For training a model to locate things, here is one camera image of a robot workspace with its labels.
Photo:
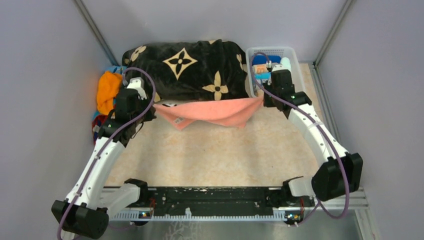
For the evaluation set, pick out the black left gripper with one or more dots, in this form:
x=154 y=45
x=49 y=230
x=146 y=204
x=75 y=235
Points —
x=150 y=115

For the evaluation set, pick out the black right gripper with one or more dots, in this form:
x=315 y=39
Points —
x=268 y=103

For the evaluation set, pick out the pink panda towel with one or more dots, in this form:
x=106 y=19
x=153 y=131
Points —
x=228 y=113

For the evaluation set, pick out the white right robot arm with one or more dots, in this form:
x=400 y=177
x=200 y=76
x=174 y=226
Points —
x=339 y=171

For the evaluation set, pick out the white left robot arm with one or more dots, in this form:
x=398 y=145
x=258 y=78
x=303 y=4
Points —
x=83 y=213

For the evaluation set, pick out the white plastic basket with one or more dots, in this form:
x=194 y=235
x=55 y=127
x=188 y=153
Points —
x=282 y=57

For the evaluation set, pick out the light blue rolled towel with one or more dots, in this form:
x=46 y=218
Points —
x=263 y=77

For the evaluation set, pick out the mint white rolled towel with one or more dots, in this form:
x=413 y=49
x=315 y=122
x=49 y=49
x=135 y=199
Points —
x=286 y=64

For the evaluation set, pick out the beige orange rolled towel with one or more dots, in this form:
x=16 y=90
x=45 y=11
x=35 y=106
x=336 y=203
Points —
x=261 y=69

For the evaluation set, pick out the red blue patterned towel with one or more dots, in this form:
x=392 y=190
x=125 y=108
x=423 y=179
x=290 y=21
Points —
x=98 y=119

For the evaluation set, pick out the dark blue rolled towel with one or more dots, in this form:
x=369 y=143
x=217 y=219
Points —
x=261 y=59

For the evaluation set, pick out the black floral blanket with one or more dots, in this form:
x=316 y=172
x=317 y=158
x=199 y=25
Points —
x=211 y=70

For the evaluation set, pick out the white slotted cable duct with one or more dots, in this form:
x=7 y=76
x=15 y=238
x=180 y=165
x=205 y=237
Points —
x=136 y=216

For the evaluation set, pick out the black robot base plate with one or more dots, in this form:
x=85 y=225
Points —
x=219 y=201

